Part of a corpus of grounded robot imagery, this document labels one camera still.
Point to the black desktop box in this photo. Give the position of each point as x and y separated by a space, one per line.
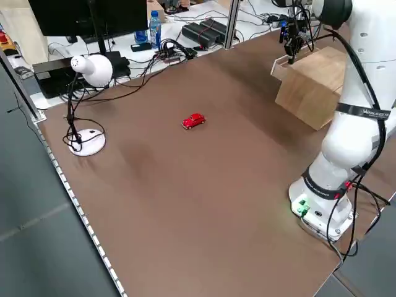
51 79

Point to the black finned power supply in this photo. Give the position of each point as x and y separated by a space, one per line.
198 35
216 29

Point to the red toy car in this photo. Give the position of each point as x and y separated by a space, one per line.
193 120

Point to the red emergency stop button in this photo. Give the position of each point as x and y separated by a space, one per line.
3 38

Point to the aluminium frame post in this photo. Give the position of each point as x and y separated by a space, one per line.
21 89
232 24

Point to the wooden cabinet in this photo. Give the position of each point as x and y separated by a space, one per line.
309 89

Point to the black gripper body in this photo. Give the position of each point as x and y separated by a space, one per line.
295 32

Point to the black flat device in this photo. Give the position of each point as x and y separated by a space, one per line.
140 47

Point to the small blue container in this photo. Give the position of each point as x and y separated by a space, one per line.
141 36

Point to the blue-label water bottle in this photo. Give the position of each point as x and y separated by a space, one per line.
155 31

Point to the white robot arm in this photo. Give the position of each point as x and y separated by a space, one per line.
346 148

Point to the black computer monitor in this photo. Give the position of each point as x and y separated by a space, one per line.
77 15

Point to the wooden box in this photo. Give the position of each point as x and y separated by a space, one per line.
156 7

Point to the white desk lamp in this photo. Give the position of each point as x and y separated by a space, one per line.
92 69

